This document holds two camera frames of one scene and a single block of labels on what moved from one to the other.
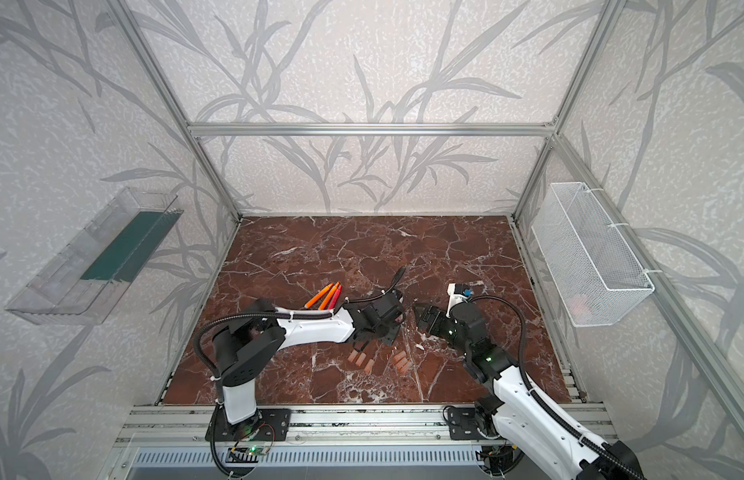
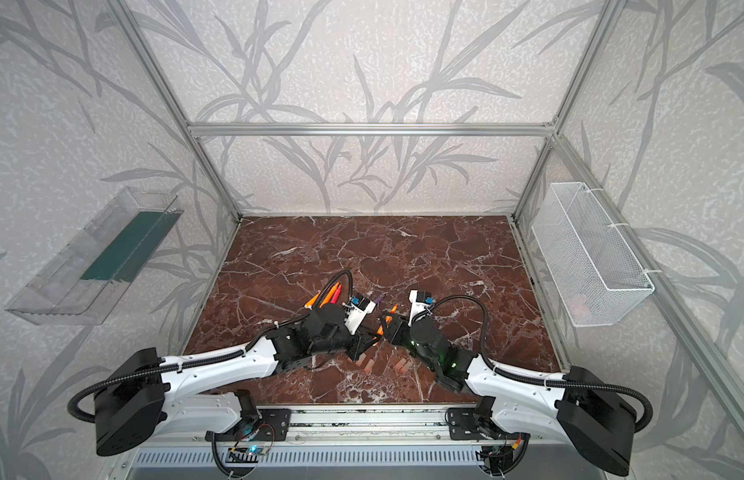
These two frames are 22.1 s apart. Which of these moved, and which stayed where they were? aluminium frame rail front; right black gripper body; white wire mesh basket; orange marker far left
Moved: right black gripper body
Stayed: aluminium frame rail front; orange marker far left; white wire mesh basket
